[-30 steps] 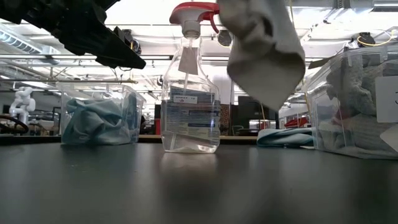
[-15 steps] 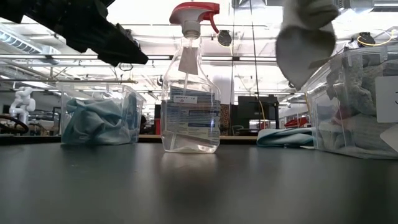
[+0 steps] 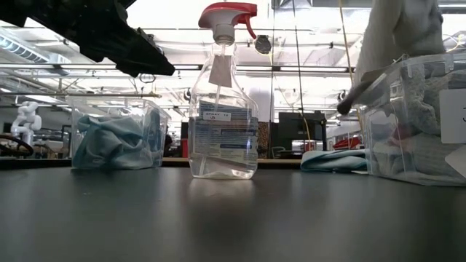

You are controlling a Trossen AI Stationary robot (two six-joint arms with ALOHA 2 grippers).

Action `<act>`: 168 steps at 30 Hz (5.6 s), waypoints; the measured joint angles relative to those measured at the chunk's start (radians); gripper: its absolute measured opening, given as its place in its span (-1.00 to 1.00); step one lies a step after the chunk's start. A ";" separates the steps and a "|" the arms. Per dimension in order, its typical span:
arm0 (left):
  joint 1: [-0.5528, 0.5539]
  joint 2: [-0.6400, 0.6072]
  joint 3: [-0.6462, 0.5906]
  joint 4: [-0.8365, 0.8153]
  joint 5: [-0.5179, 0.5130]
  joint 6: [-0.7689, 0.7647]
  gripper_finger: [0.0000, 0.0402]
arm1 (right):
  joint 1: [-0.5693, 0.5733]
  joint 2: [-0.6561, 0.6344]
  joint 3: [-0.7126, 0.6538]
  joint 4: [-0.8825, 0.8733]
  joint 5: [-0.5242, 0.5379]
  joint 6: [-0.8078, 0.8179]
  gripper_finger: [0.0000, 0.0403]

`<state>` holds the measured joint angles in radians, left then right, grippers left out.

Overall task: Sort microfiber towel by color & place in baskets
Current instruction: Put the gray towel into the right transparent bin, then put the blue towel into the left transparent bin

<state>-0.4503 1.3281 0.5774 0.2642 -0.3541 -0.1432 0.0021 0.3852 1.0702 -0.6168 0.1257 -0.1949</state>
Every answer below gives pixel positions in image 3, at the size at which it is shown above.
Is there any black cabinet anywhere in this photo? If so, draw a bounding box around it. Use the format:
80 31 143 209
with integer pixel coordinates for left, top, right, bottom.
278 111 328 152

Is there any ceiling light rail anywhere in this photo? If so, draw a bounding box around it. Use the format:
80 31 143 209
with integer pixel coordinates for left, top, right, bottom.
0 63 358 74

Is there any clear spray bottle red trigger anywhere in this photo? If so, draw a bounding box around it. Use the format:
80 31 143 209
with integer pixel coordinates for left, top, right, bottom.
187 1 260 180

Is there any black ceiling cord reel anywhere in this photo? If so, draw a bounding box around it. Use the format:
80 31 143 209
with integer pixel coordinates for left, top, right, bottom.
253 34 273 55

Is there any silver ceiling duct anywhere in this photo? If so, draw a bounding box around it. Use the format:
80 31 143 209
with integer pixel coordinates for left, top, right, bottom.
272 0 368 37

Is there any clear plastic bin with label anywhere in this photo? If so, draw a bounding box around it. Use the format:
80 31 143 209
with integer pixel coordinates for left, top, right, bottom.
355 52 466 187

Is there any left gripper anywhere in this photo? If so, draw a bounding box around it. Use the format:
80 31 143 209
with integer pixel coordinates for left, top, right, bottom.
32 0 175 76

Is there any yellow cable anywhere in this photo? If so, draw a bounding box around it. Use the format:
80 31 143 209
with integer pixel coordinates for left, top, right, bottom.
338 0 356 84

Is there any red object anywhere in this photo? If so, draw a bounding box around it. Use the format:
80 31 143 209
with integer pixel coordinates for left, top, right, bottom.
333 136 363 150

